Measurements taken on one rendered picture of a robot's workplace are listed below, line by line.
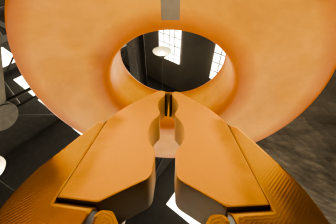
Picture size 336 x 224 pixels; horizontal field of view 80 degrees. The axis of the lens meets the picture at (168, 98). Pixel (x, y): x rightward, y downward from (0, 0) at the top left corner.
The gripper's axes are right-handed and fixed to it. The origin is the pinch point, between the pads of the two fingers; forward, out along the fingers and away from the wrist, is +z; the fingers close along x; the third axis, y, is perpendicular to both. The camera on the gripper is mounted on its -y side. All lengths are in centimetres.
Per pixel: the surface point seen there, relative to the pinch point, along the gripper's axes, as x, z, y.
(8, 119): -186, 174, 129
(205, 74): 135, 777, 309
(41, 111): -579, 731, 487
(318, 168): 32.1, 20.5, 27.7
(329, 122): 28.7, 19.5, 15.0
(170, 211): 3, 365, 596
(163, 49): -34, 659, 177
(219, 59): 173, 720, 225
